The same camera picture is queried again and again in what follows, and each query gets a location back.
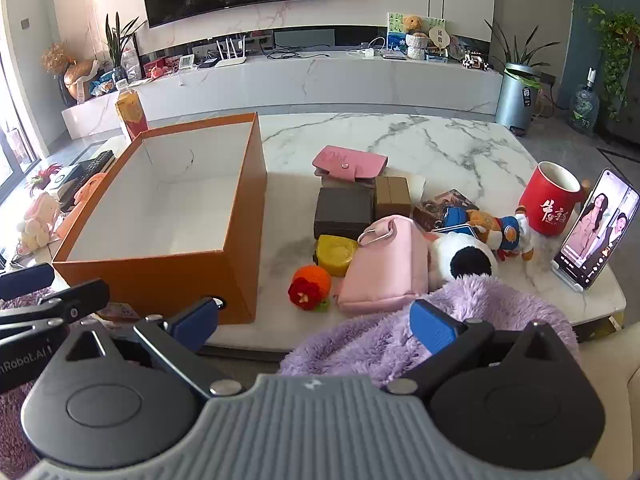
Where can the red flower ornament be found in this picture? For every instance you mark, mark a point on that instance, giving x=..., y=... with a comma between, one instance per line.
x=44, y=177

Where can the yellow soap bar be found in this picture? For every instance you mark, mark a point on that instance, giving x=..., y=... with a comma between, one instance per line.
x=335, y=255

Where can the pink selfie stick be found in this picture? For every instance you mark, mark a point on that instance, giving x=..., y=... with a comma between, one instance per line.
x=90, y=190

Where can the panda plush toy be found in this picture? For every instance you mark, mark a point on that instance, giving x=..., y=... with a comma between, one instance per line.
x=450, y=255

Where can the long-leaf potted plant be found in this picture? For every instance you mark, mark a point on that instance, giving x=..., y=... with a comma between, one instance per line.
x=117, y=40

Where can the drink bottle red label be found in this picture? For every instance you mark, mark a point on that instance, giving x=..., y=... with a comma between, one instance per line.
x=131, y=115

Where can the white router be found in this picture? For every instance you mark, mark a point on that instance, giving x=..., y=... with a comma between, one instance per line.
x=225, y=61

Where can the orange cardboard box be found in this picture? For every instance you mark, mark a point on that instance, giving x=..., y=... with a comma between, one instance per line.
x=150, y=290

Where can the clear water jug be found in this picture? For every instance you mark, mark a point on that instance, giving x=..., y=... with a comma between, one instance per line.
x=584, y=110

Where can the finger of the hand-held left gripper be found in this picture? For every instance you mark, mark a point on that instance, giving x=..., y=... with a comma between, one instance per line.
x=25, y=281
x=75, y=305

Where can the pink bunny plush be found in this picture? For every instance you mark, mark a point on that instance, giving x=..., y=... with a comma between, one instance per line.
x=37, y=220

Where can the smartphone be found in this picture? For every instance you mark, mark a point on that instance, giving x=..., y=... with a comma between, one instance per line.
x=595, y=225

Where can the beige sofa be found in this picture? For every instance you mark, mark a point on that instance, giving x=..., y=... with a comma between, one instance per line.
x=620, y=385

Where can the orange crochet ball red flower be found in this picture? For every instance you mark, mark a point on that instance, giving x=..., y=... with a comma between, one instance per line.
x=315, y=280

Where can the teddy bear picture frame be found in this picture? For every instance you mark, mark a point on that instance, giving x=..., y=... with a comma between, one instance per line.
x=415, y=35

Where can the pink card wallet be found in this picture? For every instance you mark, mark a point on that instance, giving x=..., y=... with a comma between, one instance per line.
x=345, y=160

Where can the purple fuzzy cloth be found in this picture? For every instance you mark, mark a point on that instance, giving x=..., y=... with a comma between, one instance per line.
x=360, y=345

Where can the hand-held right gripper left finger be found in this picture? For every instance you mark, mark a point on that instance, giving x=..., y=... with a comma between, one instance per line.
x=192, y=321

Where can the dark brown square box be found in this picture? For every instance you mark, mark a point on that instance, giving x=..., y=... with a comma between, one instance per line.
x=342, y=215

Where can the pink pig plush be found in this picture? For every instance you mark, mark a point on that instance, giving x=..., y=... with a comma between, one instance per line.
x=159, y=72

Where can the small tan box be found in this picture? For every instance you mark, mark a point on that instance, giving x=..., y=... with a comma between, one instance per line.
x=392, y=197

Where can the white phone stand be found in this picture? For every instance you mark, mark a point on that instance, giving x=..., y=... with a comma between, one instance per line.
x=575, y=282

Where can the white marble television cabinet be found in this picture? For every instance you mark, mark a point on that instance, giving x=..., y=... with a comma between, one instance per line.
x=325, y=85

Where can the red mug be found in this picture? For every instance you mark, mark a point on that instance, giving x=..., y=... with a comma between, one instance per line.
x=547, y=205

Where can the dark brown small box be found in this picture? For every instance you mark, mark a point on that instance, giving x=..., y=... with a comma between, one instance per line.
x=450, y=197

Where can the green climbing plant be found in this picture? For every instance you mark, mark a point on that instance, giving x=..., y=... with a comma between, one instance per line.
x=620, y=35

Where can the plant in silver pot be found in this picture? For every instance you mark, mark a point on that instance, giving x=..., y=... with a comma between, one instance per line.
x=515, y=100

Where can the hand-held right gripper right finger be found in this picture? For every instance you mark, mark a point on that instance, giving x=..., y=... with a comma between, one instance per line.
x=432, y=330

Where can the dried flower bunch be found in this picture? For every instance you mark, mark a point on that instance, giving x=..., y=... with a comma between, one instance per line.
x=54, y=57

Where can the black remote control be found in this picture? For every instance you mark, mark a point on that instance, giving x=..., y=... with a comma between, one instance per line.
x=92, y=165

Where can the gold vase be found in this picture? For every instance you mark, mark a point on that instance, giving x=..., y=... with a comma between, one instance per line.
x=80, y=80

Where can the white thermometer display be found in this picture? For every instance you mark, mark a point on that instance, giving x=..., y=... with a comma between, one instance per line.
x=186, y=62

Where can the pink pouch with carabiner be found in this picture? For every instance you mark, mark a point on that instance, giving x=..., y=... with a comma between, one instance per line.
x=380, y=270

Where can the blue white card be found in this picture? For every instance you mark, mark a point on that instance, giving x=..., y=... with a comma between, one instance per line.
x=462, y=230

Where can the duck plush toy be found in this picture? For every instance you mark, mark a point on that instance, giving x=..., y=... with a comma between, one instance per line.
x=507, y=232

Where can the cow figurine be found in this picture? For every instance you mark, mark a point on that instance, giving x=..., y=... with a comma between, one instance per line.
x=472, y=61

